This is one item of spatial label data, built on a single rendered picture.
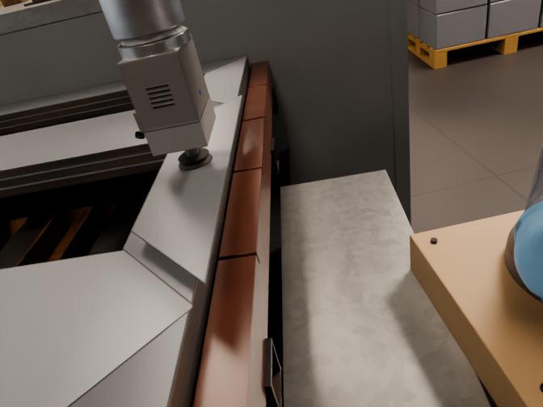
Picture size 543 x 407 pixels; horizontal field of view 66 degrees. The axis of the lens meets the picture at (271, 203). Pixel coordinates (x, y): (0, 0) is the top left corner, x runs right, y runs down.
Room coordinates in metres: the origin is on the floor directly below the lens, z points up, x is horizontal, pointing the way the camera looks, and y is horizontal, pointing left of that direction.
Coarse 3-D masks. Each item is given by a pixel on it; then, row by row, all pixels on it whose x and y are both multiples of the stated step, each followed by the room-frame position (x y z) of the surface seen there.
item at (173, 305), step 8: (168, 288) 0.27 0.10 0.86; (168, 296) 0.26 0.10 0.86; (176, 296) 0.26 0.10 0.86; (160, 304) 0.26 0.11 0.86; (168, 304) 0.25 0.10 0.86; (176, 304) 0.25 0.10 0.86; (184, 304) 0.25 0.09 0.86; (192, 304) 0.25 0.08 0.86; (160, 312) 0.25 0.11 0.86; (168, 312) 0.25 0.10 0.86; (176, 312) 0.24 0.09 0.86; (184, 312) 0.24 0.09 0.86; (160, 320) 0.24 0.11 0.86; (168, 320) 0.24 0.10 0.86; (176, 320) 0.23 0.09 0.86; (160, 328) 0.23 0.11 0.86; (152, 336) 0.22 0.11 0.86
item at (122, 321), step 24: (120, 264) 0.32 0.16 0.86; (120, 288) 0.29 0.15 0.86; (144, 288) 0.28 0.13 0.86; (96, 312) 0.27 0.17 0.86; (120, 312) 0.26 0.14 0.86; (144, 312) 0.25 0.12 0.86; (96, 336) 0.24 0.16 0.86; (120, 336) 0.23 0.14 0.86; (144, 336) 0.23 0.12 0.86; (72, 360) 0.22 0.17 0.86; (96, 360) 0.21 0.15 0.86; (120, 360) 0.21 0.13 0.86; (72, 384) 0.20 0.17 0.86
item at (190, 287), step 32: (96, 96) 0.98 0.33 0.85; (128, 96) 0.96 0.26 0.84; (0, 128) 1.00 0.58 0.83; (64, 160) 0.64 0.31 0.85; (96, 160) 0.63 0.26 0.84; (128, 160) 0.61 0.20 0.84; (160, 160) 0.60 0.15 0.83; (0, 192) 0.64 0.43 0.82; (224, 192) 0.45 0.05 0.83; (224, 224) 0.40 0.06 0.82; (160, 256) 0.32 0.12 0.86; (192, 288) 0.27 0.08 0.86; (192, 320) 0.24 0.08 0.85; (192, 352) 0.22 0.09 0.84; (192, 384) 0.20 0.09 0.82
